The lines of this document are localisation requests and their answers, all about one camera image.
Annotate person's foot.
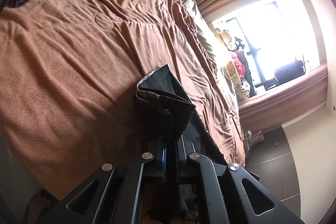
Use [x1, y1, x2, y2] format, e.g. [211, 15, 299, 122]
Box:
[26, 194, 54, 224]

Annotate black and white plush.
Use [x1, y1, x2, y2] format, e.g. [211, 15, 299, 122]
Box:
[238, 82, 250, 100]

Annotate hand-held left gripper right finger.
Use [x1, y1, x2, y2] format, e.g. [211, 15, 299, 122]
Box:
[175, 140, 305, 224]

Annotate black framed window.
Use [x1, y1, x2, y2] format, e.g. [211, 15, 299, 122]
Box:
[210, 0, 324, 98]

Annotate white rack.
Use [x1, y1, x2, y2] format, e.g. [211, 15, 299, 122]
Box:
[243, 130, 265, 151]

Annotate dark grey plush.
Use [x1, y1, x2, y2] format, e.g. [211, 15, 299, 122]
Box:
[241, 51, 259, 97]

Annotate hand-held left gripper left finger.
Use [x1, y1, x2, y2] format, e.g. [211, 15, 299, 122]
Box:
[37, 141, 169, 224]

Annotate cream bear plush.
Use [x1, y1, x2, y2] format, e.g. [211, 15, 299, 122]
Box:
[213, 27, 231, 47]

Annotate black pants with patterned trim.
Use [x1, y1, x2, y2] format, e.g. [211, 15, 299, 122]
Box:
[133, 64, 228, 223]

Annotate red plush toy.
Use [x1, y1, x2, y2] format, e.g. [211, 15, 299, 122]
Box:
[232, 56, 246, 76]

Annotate black cat plush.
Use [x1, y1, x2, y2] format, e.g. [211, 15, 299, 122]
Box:
[230, 36, 246, 52]

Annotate beige quilt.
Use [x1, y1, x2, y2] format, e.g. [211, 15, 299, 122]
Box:
[181, 0, 240, 109]

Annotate brown blanket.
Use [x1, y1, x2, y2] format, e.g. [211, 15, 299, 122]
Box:
[0, 0, 248, 196]

